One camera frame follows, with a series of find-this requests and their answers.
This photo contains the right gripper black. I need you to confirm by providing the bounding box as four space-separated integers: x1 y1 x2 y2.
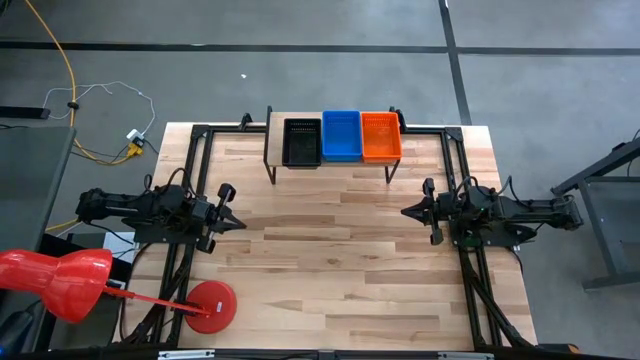
401 177 456 246

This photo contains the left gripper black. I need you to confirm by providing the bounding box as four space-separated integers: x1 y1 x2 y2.
192 182 248 254

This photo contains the wooden shelf with black legs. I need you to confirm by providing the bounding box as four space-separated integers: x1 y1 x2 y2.
263 104 407 186

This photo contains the white paper sheet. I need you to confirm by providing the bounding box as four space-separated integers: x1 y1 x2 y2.
102 231 139 265

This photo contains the black board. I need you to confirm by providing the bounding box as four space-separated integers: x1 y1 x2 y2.
37 231 139 351

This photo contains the red desk lamp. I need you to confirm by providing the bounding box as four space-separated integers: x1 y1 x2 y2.
0 248 239 335

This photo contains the black object with orange tip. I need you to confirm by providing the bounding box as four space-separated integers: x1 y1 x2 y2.
537 342 581 355

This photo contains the grey table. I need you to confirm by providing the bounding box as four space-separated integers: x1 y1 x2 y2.
0 124 77 254

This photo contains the black flat bar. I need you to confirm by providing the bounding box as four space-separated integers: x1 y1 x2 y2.
0 105 52 120

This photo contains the black chair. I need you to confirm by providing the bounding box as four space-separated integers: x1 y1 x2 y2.
0 298 56 360

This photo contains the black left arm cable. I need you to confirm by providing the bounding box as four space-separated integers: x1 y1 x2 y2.
166 167 200 199

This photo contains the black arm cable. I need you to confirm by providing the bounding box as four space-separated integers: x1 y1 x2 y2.
166 167 200 199
452 174 519 201

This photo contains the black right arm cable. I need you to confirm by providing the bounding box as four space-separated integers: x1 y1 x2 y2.
452 174 519 201

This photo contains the black metal rig frame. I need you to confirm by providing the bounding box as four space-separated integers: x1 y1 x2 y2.
112 105 539 360

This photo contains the silver metal bracket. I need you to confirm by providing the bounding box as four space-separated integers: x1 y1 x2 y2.
158 349 216 360
438 352 496 360

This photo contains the white floor cable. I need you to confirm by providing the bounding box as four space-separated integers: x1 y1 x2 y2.
42 80 156 137

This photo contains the dark grey desk frame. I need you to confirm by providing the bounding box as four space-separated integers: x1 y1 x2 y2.
551 137 640 292

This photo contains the yellow floor cable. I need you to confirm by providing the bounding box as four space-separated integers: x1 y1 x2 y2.
23 0 136 234

